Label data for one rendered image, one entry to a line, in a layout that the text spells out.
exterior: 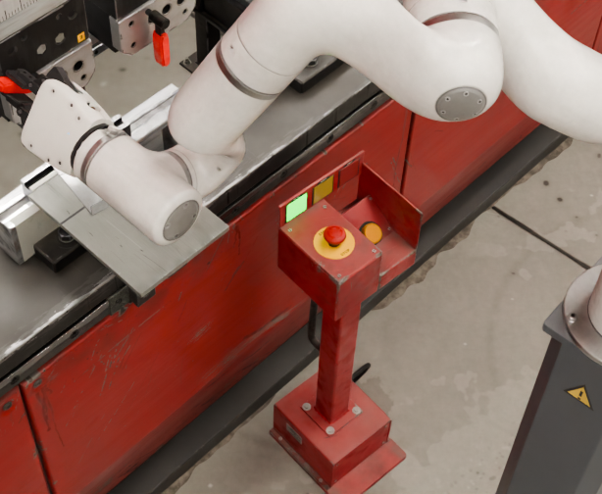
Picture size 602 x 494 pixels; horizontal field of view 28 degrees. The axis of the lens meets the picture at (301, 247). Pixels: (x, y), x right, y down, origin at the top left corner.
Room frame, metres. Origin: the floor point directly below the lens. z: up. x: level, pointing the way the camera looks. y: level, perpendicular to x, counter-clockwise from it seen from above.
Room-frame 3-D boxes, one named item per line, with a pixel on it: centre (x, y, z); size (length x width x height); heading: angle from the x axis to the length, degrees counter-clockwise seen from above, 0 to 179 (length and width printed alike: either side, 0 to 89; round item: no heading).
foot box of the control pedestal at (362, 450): (1.31, -0.11, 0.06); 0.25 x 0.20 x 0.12; 44
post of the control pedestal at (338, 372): (1.33, -0.08, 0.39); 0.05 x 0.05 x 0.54; 44
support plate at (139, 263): (1.17, 0.27, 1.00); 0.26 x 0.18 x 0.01; 48
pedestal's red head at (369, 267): (1.33, -0.08, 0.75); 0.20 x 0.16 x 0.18; 134
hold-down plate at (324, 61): (1.68, -0.07, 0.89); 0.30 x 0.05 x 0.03; 138
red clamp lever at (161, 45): (1.34, 0.23, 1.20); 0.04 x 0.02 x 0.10; 48
